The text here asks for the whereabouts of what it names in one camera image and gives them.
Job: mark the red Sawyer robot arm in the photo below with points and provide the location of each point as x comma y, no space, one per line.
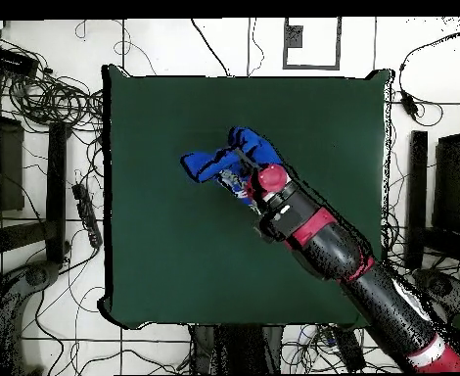
331,243

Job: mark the dark green table cloth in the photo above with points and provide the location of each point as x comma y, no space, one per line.
175,254

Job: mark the grey square floor hatch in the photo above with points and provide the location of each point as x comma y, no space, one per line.
294,37

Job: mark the black metal stand frame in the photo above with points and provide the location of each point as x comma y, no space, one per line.
55,188
417,196

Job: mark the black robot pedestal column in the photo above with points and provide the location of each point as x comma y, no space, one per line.
234,348

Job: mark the black power strip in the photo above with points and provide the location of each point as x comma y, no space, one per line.
349,348
87,215

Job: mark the black rectangular device box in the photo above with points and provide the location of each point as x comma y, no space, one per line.
12,62

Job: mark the grey curved stand base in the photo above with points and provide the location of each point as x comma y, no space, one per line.
14,297
443,288

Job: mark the blue printed T-shirt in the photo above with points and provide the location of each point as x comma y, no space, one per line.
214,162

